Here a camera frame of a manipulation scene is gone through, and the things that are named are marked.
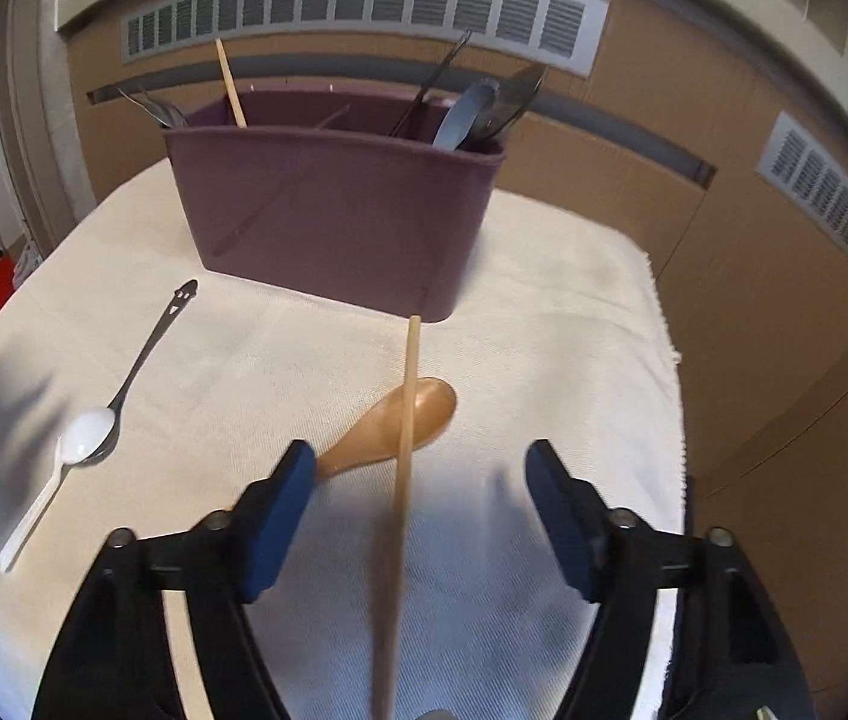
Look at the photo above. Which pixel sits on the short grey vent grille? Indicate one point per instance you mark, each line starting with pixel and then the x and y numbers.
pixel 821 191

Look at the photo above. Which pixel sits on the wooden spoon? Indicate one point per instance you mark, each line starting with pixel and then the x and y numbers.
pixel 435 409

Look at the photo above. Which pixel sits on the shiny steel spoon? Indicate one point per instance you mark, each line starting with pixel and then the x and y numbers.
pixel 146 352

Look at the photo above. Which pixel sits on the black metal spoon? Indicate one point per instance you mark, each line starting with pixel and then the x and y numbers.
pixel 514 94

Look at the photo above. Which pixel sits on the grey-blue silicone spoon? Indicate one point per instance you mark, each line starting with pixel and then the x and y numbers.
pixel 465 116

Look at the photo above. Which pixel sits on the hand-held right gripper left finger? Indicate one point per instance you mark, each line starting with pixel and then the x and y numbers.
pixel 277 525

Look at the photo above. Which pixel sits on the purple plastic utensil holder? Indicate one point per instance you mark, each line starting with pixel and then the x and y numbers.
pixel 334 202

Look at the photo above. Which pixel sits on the white plastic spoon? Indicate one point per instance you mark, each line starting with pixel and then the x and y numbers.
pixel 86 431

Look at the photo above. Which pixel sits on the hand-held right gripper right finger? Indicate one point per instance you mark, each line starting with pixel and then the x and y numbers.
pixel 566 521

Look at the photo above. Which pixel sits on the silver metal fork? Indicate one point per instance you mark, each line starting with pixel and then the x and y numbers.
pixel 165 112

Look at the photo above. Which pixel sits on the long grey vent grille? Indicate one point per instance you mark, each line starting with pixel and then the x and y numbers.
pixel 364 4

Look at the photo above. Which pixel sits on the cream woven tablecloth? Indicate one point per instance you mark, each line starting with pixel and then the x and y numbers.
pixel 544 330

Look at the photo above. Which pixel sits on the wooden chopstick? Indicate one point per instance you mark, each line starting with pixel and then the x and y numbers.
pixel 409 405
pixel 231 86

